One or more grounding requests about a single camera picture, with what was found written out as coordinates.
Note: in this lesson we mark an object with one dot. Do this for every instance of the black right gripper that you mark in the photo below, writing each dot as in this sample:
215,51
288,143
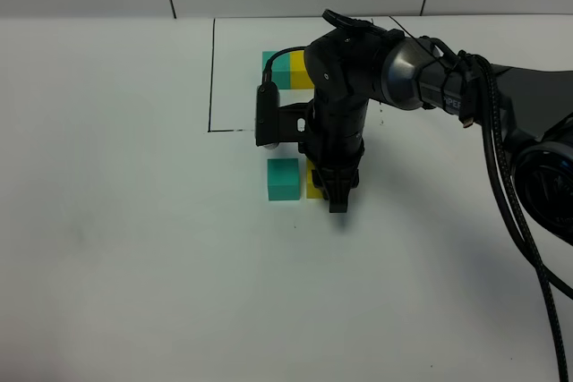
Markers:
330,132

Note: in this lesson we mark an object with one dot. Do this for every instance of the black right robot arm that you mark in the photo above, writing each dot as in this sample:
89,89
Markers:
358,62

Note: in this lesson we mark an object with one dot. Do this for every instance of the template yellow cube block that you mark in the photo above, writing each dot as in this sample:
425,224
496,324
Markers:
299,77

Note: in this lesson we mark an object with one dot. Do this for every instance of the template green cube block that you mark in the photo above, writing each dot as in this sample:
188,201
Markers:
280,68

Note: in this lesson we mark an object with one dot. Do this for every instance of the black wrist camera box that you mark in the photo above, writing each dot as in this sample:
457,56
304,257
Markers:
266,120

